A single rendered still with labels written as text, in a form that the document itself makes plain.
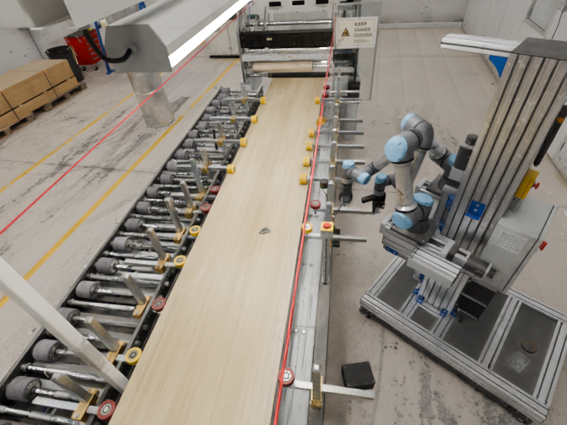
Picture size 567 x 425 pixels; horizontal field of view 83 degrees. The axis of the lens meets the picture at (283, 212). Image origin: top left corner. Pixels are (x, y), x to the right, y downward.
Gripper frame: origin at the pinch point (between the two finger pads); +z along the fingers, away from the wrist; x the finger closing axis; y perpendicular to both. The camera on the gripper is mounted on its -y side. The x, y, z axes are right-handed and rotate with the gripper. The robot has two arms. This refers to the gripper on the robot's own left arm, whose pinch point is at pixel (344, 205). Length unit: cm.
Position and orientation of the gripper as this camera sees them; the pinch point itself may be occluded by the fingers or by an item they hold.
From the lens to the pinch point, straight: 226.9
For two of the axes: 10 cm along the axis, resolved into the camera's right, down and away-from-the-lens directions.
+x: -9.9, -0.7, 1.6
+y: 1.6, -7.0, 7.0
